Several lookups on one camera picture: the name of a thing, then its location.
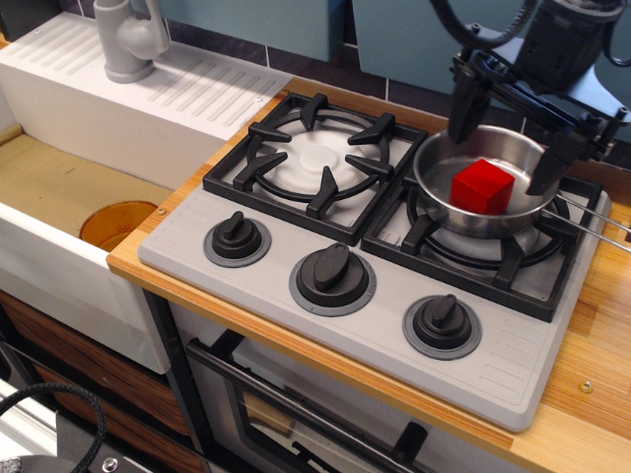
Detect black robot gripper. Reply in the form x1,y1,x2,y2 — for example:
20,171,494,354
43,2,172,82
448,14,630,196

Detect red wooden cube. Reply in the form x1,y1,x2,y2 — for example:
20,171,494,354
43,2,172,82
450,160,515,215

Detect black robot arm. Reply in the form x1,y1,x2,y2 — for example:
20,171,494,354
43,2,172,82
437,1,630,195

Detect stainless steel pan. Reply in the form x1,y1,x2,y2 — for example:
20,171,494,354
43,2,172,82
412,125,630,251

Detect right black stove knob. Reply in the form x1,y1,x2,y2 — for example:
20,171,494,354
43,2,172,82
402,294,482,361

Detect black stove knob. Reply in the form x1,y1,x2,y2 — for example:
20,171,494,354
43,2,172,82
289,242,377,317
402,294,482,361
202,211,271,268

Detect middle black stove knob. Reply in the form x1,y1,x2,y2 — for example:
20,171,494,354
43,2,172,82
289,242,377,317

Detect grey toy stove top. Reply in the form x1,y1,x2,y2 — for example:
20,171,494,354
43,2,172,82
138,180,597,431

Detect left black stove knob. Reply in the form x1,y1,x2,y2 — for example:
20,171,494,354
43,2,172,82
202,211,271,268

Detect black right burner grate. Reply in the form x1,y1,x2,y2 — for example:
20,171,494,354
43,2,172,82
361,172,604,322

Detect black burner grate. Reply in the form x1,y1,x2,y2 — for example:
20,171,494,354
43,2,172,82
361,172,604,322
203,93,427,245

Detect black left burner grate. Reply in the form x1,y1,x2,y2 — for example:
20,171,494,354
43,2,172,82
203,93,427,245

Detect oven door with window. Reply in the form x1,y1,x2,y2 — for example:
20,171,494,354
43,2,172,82
172,305,520,472

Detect grey toy faucet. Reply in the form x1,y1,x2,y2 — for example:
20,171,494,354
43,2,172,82
94,0,170,84

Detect orange translucent plate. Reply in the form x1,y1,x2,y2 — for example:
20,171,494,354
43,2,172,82
79,201,157,251

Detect white toy sink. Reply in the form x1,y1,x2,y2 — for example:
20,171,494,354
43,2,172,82
1,13,289,373

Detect wooden drawer fronts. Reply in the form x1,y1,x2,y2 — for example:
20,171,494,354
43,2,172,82
1,294,209,472

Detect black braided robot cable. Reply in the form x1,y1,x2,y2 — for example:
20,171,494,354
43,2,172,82
428,0,536,50

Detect black oven door handle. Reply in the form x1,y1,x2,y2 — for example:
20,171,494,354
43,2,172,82
185,339,427,472

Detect black braided foreground cable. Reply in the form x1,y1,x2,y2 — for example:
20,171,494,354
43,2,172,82
0,382,107,473

